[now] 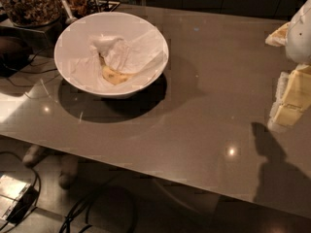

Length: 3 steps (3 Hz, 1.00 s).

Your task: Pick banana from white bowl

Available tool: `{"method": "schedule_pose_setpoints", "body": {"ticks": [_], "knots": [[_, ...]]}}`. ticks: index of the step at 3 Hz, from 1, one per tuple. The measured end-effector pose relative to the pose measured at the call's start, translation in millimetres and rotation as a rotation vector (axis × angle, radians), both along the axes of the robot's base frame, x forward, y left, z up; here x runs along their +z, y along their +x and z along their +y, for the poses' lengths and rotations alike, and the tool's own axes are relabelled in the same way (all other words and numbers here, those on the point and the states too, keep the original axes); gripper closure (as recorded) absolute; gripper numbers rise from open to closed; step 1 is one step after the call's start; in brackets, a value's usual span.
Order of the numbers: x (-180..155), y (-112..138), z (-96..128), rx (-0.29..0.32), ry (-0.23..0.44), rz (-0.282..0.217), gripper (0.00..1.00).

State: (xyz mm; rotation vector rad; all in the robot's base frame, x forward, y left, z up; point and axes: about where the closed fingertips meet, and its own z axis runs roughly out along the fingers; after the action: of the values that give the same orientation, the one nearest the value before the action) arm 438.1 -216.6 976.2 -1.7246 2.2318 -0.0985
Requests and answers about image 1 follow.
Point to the black tray with items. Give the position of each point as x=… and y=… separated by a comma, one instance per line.
x=82, y=8

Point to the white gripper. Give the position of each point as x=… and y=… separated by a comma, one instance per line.
x=300, y=36

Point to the white spoon handle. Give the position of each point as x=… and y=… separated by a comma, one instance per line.
x=70, y=18

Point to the white paper napkin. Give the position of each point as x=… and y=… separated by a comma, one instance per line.
x=143, y=57

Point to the silver power box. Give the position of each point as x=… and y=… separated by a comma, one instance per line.
x=15, y=199

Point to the white ceramic bowl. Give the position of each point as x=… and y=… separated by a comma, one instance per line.
x=73, y=42

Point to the dark round object left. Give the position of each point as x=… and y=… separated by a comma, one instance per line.
x=14, y=55

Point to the yellow banana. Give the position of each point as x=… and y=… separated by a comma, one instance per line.
x=113, y=76

